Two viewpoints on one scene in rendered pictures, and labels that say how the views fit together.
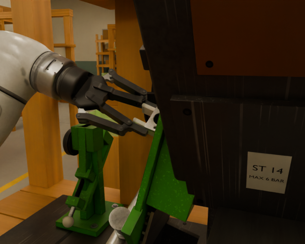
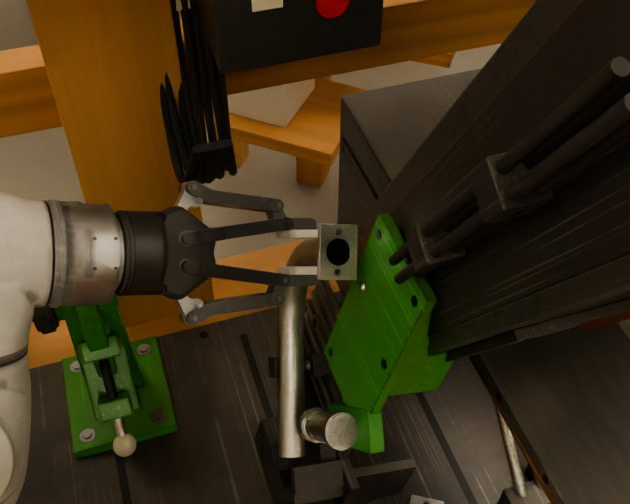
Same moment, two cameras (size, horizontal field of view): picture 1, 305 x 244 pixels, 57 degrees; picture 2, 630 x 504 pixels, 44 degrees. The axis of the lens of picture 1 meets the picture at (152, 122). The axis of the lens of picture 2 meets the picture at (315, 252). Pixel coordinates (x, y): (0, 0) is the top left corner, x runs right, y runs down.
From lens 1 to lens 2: 58 cm
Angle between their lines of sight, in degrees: 48
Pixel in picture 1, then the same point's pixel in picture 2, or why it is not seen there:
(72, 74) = (149, 250)
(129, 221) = (375, 434)
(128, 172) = not seen: hidden behind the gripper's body
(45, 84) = (98, 297)
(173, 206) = (421, 382)
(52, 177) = not seen: outside the picture
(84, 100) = (184, 282)
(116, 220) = (340, 437)
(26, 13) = not seen: outside the picture
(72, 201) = (116, 411)
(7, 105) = (25, 379)
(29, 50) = (23, 246)
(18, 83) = (27, 324)
